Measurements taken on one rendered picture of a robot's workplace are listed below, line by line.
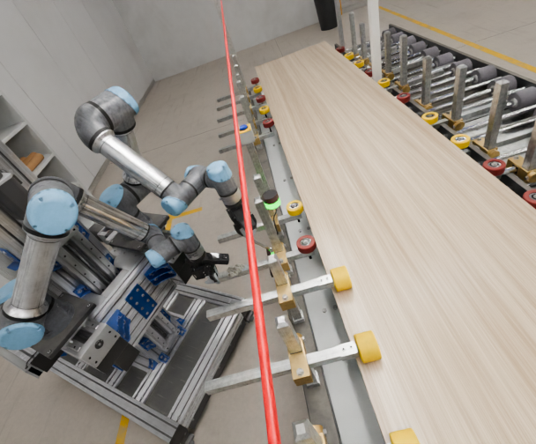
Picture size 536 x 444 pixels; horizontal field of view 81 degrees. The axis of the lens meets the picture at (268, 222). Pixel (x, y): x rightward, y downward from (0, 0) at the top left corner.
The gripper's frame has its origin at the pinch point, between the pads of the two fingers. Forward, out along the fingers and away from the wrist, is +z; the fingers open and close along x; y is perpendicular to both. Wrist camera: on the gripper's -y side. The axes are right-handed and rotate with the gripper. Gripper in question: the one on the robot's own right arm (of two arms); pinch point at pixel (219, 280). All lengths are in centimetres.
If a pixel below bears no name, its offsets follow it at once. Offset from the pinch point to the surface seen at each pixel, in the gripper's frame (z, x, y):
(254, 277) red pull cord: -82, 72, -36
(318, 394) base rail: 12, 51, -31
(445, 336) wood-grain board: -9, 51, -72
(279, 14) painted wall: 37, -766, -142
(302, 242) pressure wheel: -8.4, -0.1, -40.5
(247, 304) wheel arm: -13.8, 26.0, -15.5
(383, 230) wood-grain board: -9, 6, -72
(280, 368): -14, 51, -24
